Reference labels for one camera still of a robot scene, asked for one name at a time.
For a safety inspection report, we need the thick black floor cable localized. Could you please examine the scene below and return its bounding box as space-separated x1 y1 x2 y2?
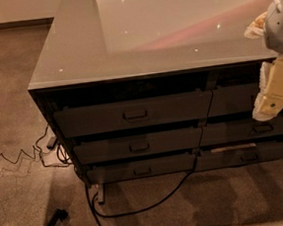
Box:
83 166 202 226

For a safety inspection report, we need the black power adapter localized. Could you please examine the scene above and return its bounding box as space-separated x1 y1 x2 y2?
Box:
46 136 57 150

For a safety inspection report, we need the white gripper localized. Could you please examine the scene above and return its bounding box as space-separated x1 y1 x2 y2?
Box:
244 0 283 121

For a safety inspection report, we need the thin black tangled wire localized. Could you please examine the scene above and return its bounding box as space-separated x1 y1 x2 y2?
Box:
0 122 78 226

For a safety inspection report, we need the grey drawer cabinet counter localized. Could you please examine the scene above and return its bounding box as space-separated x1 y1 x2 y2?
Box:
20 0 283 211

